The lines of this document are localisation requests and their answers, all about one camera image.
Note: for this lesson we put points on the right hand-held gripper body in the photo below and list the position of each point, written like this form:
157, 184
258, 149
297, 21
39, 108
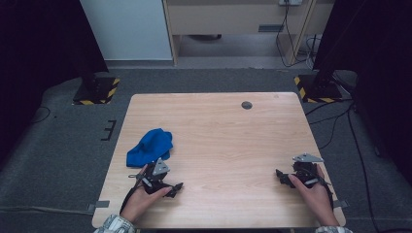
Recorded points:
306, 171

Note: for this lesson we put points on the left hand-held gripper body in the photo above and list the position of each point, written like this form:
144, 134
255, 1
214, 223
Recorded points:
154, 181

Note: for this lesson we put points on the blue cloth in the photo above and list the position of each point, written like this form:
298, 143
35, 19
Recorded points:
150, 147

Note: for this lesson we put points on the person's left hand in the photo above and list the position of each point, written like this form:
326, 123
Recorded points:
139, 202

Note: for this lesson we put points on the person's right hand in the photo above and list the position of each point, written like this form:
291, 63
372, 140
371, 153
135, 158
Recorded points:
317, 200

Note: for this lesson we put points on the grey tape strip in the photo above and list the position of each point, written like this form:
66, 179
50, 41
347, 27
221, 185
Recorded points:
101, 204
341, 204

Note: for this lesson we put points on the grey round table grommet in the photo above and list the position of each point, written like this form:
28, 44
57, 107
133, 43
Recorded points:
247, 105

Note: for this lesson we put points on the black yellow-striped stand base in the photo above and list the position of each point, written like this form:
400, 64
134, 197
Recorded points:
97, 92
320, 90

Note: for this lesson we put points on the black curtain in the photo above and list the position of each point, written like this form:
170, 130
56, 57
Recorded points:
382, 64
39, 48

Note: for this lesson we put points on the white cabinet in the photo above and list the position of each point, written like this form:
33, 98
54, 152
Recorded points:
129, 29

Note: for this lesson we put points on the light wooden desk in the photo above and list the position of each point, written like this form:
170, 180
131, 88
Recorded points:
226, 19

